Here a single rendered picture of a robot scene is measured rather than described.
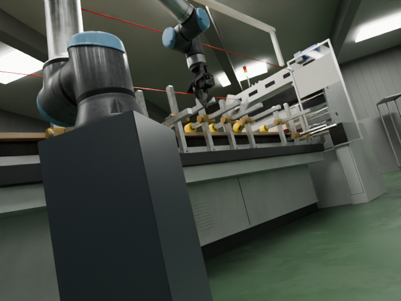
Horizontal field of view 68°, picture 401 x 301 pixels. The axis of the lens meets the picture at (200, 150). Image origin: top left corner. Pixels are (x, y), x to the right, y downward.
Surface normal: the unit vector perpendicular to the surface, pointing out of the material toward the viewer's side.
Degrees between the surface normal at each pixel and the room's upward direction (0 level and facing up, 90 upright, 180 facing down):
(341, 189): 90
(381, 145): 90
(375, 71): 90
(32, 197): 90
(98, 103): 70
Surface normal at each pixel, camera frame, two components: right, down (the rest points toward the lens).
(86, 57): -0.11, -0.15
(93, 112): -0.23, -0.46
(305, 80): -0.71, 0.04
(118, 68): 0.69, -0.29
